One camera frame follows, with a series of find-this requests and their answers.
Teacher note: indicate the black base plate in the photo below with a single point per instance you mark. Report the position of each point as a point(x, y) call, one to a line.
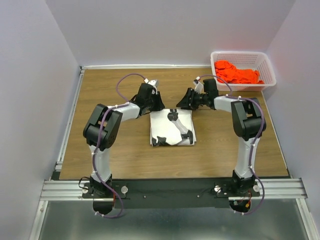
point(170, 193)

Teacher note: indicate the aluminium frame rail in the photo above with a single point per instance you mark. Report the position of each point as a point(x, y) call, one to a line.
point(63, 214)

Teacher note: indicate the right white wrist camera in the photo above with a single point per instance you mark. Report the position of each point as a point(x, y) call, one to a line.
point(198, 86)

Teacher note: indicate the orange t shirt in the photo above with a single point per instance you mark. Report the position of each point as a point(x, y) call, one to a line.
point(233, 75)

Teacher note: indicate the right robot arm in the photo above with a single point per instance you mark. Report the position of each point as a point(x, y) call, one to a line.
point(248, 123)

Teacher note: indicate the white plastic basket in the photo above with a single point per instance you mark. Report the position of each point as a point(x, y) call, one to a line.
point(244, 60)

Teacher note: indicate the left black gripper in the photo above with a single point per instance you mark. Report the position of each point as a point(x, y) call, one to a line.
point(159, 105)

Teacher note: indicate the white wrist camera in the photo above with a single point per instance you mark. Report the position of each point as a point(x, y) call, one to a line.
point(198, 86)
point(154, 83)

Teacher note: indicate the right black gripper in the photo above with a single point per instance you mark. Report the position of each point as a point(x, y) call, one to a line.
point(186, 103)

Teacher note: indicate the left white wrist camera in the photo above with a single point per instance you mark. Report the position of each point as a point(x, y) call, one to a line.
point(154, 83)

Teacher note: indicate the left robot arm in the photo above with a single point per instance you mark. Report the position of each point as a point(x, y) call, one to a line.
point(102, 128)

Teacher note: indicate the white t shirt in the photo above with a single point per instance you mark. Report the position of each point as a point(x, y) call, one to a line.
point(172, 127)

